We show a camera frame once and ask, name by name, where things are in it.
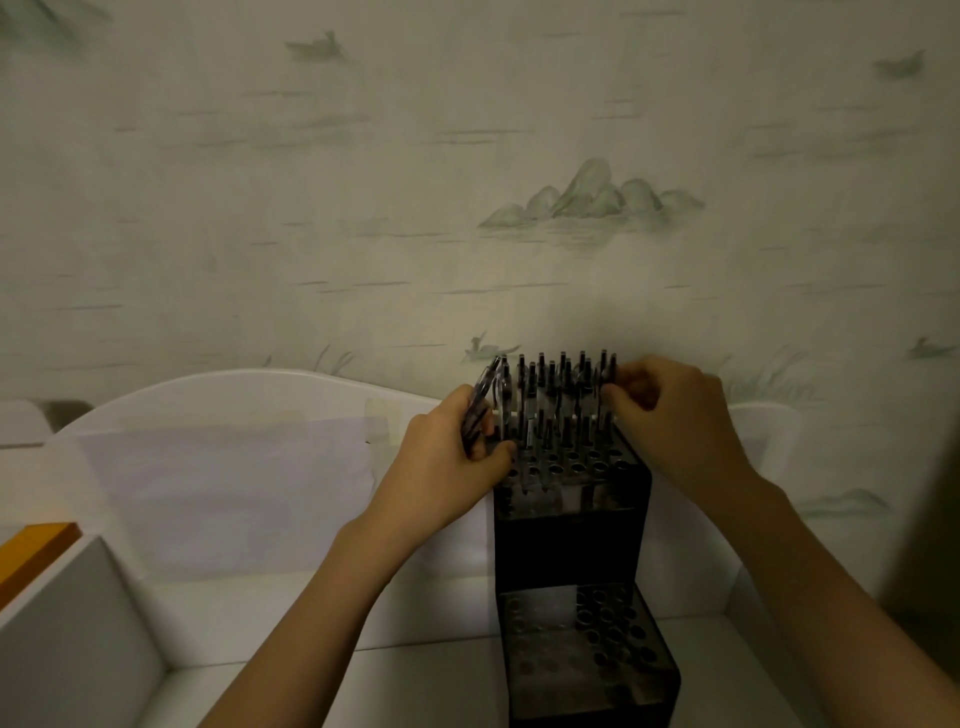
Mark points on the person's left forearm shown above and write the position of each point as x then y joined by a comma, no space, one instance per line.
300,645

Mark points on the person's right hand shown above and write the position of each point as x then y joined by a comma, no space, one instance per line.
682,427

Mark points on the person's right forearm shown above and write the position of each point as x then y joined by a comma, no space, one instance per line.
840,600

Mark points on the bunch of black pens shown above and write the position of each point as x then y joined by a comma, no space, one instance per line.
480,397

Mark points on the white curved-back shelf unit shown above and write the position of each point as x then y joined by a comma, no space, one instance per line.
225,622

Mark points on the row of black pens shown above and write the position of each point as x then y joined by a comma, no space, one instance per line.
559,382

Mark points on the person's left hand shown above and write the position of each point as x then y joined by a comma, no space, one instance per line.
435,480

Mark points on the black tiered pen holder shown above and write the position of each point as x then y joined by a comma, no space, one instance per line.
570,547

